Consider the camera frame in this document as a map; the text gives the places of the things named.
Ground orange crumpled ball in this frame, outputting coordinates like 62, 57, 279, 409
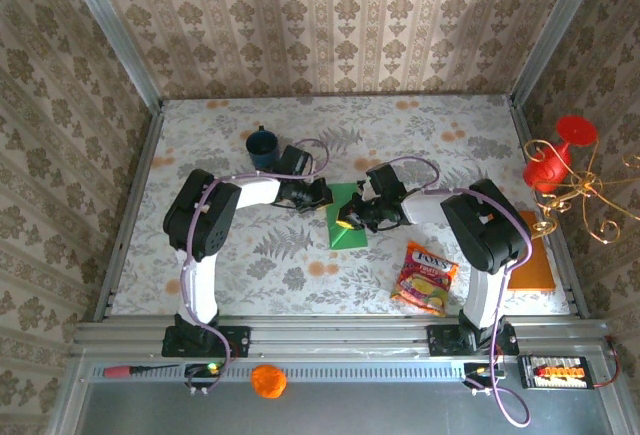
249, 363, 289, 400

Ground grey slotted cable duct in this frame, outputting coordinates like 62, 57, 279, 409
82, 358, 521, 384

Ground red-handled screwdriver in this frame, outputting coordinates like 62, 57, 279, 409
102, 363, 181, 380

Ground aluminium table side rail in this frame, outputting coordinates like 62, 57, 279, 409
93, 104, 166, 321
507, 96, 591, 319

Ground red plastic vase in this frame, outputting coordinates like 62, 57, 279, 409
522, 114, 600, 195

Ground Fox's fruit candy bag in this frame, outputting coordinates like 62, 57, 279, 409
389, 241, 460, 318

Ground dark blue mug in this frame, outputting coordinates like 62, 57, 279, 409
244, 124, 281, 170

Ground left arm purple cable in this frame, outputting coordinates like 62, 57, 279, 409
182, 138, 331, 396

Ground aluminium corner post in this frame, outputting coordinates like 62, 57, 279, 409
509, 0, 609, 106
58, 0, 166, 111

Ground grey metal panel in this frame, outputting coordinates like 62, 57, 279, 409
74, 382, 614, 435

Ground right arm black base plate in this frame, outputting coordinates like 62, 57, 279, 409
427, 323, 520, 356

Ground floral patterned table cover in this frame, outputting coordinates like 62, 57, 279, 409
110, 94, 574, 317

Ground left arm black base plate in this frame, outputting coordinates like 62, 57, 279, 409
160, 324, 252, 359

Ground thin red wire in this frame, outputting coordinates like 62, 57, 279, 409
587, 334, 623, 389

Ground small black controller board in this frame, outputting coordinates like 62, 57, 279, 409
183, 361, 225, 390
462, 360, 506, 391

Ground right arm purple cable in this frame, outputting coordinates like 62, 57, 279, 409
387, 155, 533, 429

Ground aluminium frame rail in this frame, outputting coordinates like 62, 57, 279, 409
72, 317, 614, 356

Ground orange wooden board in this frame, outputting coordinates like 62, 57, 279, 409
506, 210, 558, 293

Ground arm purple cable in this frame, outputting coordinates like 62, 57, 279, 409
182, 138, 331, 396
387, 155, 533, 429

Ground gold wire ornament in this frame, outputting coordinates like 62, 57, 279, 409
523, 138, 640, 246

